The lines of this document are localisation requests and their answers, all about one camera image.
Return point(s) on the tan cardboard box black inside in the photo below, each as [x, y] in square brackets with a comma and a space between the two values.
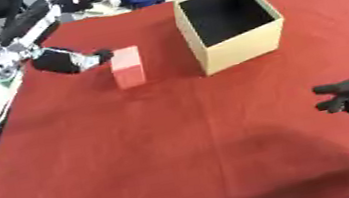
[237, 48]

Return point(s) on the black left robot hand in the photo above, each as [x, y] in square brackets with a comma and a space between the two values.
[62, 60]

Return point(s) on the pink rectangular block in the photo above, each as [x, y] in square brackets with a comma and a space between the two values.
[128, 67]

